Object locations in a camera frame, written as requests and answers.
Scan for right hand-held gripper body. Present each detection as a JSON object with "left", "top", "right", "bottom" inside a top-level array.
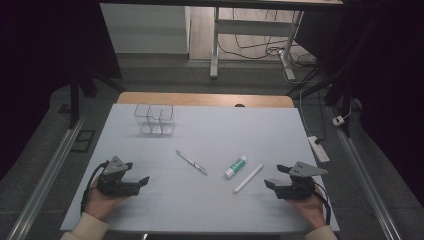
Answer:
[{"left": 273, "top": 161, "right": 329, "bottom": 201}]

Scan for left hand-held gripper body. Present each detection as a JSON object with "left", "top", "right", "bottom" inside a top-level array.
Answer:
[{"left": 96, "top": 155, "right": 141, "bottom": 198}]

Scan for white frosted pen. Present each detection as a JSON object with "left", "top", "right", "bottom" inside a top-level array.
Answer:
[{"left": 232, "top": 163, "right": 264, "bottom": 195}]

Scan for white and green glue stick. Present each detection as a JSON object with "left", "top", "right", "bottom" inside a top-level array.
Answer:
[{"left": 223, "top": 155, "right": 248, "bottom": 180}]

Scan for silver pen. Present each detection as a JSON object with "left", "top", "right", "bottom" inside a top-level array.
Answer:
[{"left": 175, "top": 149, "right": 209, "bottom": 177}]

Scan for clear plastic pen holder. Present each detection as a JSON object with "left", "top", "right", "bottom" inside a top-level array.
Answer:
[{"left": 133, "top": 103, "right": 176, "bottom": 136}]

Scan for person's left hand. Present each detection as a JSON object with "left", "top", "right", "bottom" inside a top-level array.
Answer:
[{"left": 83, "top": 178, "right": 129, "bottom": 221}]

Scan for person's right hand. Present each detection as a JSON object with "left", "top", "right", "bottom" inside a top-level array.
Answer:
[{"left": 286, "top": 184, "right": 327, "bottom": 231}]

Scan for white power strip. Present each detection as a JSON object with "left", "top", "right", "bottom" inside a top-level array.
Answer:
[{"left": 307, "top": 135, "right": 331, "bottom": 164}]

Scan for small white adapter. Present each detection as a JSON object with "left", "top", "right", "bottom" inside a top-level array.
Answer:
[{"left": 332, "top": 104, "right": 353, "bottom": 127}]

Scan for black stand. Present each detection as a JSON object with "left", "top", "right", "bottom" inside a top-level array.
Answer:
[
  {"left": 286, "top": 63, "right": 355, "bottom": 138},
  {"left": 68, "top": 59, "right": 127, "bottom": 130}
]

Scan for black curtain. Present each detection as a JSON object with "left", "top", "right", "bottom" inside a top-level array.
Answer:
[
  {"left": 0, "top": 0, "right": 123, "bottom": 181},
  {"left": 294, "top": 0, "right": 424, "bottom": 208}
]

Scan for white-legged desk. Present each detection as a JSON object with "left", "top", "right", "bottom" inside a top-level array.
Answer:
[{"left": 99, "top": 0, "right": 344, "bottom": 81}]

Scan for left hand-held gripper cable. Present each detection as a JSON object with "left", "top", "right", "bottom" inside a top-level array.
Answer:
[{"left": 80, "top": 160, "right": 110, "bottom": 214}]

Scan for hand-held gripper cable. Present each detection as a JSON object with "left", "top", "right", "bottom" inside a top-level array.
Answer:
[
  {"left": 312, "top": 181, "right": 333, "bottom": 226},
  {"left": 80, "top": 160, "right": 110, "bottom": 214}
]

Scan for right hand-held gripper cable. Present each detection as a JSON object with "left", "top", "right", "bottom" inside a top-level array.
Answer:
[{"left": 312, "top": 181, "right": 333, "bottom": 226}]

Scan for metal floor rail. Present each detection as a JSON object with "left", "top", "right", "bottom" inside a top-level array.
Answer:
[
  {"left": 328, "top": 106, "right": 403, "bottom": 240},
  {"left": 6, "top": 114, "right": 87, "bottom": 240}
]

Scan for black floor cable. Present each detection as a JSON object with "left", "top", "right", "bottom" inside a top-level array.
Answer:
[{"left": 218, "top": 8, "right": 294, "bottom": 62}]

